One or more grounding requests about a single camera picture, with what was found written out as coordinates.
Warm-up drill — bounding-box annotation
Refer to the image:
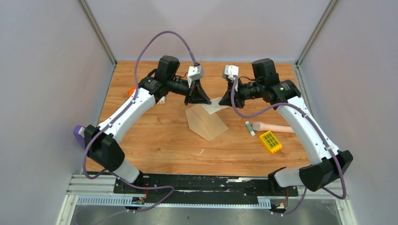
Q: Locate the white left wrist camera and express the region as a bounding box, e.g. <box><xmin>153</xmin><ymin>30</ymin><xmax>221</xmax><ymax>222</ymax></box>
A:
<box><xmin>187</xmin><ymin>65</ymin><xmax>204</xmax><ymax>88</ymax></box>

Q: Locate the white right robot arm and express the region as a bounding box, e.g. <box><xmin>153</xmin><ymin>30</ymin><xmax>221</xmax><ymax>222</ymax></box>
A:
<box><xmin>219</xmin><ymin>58</ymin><xmax>353</xmax><ymax>196</ymax></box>

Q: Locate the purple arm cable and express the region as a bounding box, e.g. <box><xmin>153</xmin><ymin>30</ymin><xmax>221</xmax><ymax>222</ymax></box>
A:
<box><xmin>230</xmin><ymin>76</ymin><xmax>347</xmax><ymax>217</ymax></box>
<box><xmin>82</xmin><ymin>30</ymin><xmax>199</xmax><ymax>215</ymax></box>

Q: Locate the white and blue building block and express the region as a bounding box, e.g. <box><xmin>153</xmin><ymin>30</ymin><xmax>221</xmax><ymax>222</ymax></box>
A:
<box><xmin>156</xmin><ymin>97</ymin><xmax>166</xmax><ymax>105</ymax></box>

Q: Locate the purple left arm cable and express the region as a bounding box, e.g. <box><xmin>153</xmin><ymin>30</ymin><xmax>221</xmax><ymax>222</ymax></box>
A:
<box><xmin>82</xmin><ymin>30</ymin><xmax>199</xmax><ymax>215</ymax></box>

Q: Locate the white green glue stick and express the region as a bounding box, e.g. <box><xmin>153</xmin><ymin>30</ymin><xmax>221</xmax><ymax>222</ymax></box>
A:
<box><xmin>245</xmin><ymin>121</ymin><xmax>255</xmax><ymax>136</ymax></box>

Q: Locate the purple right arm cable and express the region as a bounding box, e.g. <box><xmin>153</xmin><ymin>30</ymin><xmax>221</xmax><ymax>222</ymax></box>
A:
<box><xmin>230</xmin><ymin>76</ymin><xmax>347</xmax><ymax>217</ymax></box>

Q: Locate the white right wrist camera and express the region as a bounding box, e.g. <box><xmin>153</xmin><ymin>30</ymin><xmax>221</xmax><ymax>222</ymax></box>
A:
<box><xmin>222</xmin><ymin>65</ymin><xmax>239</xmax><ymax>82</ymax></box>

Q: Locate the purple box with card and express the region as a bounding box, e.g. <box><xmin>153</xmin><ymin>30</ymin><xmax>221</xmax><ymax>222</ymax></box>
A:
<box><xmin>73</xmin><ymin>125</ymin><xmax>85</xmax><ymax>149</ymax></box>

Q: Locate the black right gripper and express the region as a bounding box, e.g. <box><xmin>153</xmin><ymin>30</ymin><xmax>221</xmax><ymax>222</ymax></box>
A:
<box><xmin>219</xmin><ymin>77</ymin><xmax>264</xmax><ymax>110</ymax></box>

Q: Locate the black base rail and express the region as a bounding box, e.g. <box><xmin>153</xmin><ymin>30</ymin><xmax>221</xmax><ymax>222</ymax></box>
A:
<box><xmin>113</xmin><ymin>173</ymin><xmax>299</xmax><ymax>206</ymax></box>

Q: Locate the tan paper envelope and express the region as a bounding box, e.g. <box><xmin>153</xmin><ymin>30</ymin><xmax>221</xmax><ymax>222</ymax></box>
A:
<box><xmin>185</xmin><ymin>105</ymin><xmax>229</xmax><ymax>142</ymax></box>

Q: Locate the orange curved toy track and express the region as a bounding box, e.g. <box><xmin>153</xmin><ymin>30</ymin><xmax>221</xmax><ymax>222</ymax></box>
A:
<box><xmin>127</xmin><ymin>88</ymin><xmax>136</xmax><ymax>98</ymax></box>

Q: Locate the white slotted cable duct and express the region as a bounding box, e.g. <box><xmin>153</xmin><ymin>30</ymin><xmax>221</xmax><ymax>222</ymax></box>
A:
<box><xmin>76</xmin><ymin>195</ymin><xmax>271</xmax><ymax>210</ymax></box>

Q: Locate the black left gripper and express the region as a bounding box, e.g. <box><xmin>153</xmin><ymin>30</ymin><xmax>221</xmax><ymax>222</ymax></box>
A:
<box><xmin>168</xmin><ymin>77</ymin><xmax>211</xmax><ymax>106</ymax></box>

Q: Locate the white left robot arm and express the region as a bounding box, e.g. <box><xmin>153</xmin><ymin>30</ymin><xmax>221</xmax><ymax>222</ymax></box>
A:
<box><xmin>84</xmin><ymin>55</ymin><xmax>211</xmax><ymax>194</ymax></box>

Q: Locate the yellow building block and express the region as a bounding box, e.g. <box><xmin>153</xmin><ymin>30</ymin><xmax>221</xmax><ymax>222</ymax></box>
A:
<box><xmin>258</xmin><ymin>131</ymin><xmax>283</xmax><ymax>155</ymax></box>

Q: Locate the pink toy microphone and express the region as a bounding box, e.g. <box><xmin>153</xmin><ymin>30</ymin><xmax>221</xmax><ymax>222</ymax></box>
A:
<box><xmin>252</xmin><ymin>122</ymin><xmax>294</xmax><ymax>134</ymax></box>

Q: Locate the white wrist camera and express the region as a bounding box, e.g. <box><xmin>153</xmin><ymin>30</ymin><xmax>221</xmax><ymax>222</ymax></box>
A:
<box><xmin>187</xmin><ymin>65</ymin><xmax>204</xmax><ymax>88</ymax></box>
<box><xmin>222</xmin><ymin>65</ymin><xmax>239</xmax><ymax>82</ymax></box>

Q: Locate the lined letter paper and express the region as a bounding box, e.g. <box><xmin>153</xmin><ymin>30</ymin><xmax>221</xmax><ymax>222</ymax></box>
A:
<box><xmin>202</xmin><ymin>97</ymin><xmax>230</xmax><ymax>114</ymax></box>

